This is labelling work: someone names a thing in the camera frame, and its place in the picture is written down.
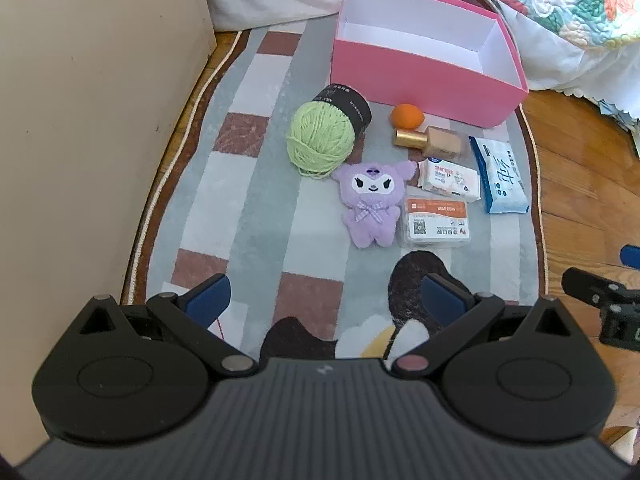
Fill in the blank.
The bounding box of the blue wet wipes pack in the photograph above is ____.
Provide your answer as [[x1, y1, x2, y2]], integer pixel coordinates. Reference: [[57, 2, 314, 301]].
[[468, 136, 530, 215]]

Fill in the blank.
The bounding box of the purple plush toy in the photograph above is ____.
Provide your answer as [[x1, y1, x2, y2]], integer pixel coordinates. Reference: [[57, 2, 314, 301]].
[[331, 160, 418, 249]]

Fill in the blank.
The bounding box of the small white tissue pack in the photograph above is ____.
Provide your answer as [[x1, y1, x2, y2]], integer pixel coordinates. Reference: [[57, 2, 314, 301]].
[[417, 157, 482, 202]]

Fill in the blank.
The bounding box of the pink cardboard box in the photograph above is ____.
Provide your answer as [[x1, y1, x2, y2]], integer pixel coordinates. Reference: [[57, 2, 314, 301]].
[[328, 0, 530, 129]]

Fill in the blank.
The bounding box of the checked grey rug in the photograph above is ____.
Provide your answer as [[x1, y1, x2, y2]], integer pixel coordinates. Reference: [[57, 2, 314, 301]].
[[120, 0, 549, 361]]

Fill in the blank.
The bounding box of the clear box with orange label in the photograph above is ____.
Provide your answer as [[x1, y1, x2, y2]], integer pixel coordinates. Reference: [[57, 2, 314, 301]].
[[398, 196, 473, 249]]

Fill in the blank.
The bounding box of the beige foundation bottle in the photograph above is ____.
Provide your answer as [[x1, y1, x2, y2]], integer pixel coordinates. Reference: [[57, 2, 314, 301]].
[[394, 126, 473, 165]]

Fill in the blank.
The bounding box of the green yarn ball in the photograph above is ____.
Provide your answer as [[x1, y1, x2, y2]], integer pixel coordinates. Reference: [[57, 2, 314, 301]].
[[286, 101, 357, 179]]

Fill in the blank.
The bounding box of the floral quilt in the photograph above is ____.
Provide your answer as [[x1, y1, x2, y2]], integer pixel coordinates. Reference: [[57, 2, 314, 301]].
[[315, 0, 640, 51]]

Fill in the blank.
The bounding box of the orange makeup sponge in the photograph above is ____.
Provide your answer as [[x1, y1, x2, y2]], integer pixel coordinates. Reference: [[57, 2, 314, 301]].
[[390, 104, 426, 130]]

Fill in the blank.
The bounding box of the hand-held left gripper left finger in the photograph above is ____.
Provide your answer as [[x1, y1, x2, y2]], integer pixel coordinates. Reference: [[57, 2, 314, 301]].
[[75, 274, 258, 377]]

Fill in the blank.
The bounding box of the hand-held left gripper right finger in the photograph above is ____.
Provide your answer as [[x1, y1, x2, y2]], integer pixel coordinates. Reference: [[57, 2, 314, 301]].
[[390, 274, 576, 378]]

